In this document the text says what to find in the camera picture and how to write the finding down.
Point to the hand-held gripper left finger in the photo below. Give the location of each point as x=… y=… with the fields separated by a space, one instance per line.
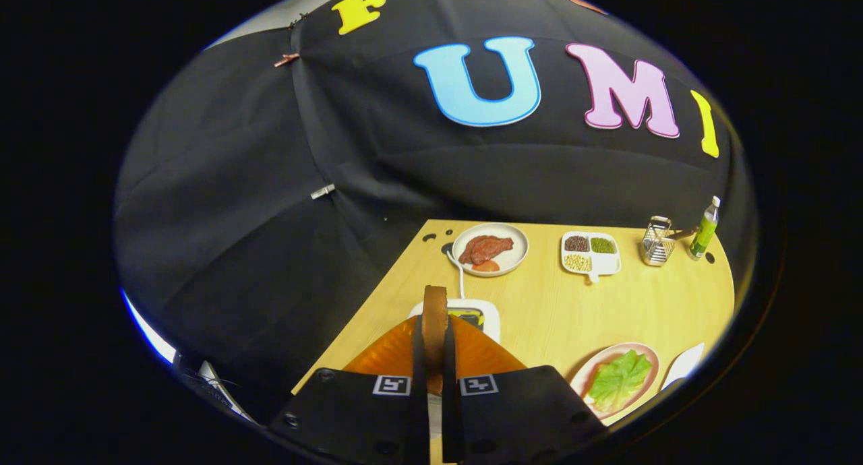
x=357 y=411

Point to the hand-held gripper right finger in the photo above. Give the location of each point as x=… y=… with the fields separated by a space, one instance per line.
x=519 y=411

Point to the green lettuce leaf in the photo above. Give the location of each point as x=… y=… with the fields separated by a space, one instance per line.
x=620 y=379

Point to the toast bread slice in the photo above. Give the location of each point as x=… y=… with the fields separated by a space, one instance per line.
x=435 y=330

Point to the pink round plate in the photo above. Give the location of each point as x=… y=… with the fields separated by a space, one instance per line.
x=580 y=379

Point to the white toaster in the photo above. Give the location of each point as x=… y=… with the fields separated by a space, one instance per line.
x=484 y=317

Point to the orange food piece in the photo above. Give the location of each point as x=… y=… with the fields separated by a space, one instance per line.
x=485 y=266

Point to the brown meat slice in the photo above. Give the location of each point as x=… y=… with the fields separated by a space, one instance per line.
x=485 y=248

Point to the white divided bean dish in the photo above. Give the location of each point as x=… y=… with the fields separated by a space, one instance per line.
x=607 y=265

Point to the white square plate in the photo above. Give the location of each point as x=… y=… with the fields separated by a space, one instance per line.
x=684 y=364

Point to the round plate with meat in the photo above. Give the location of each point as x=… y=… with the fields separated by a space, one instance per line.
x=516 y=239

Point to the black backdrop cloth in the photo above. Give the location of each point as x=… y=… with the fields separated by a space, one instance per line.
x=270 y=215

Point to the silver metal clip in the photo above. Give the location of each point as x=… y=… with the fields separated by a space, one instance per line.
x=322 y=191

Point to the green label drink bottle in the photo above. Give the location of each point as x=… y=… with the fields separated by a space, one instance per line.
x=703 y=232

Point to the reddish wooden clip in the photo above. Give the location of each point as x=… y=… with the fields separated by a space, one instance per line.
x=286 y=59

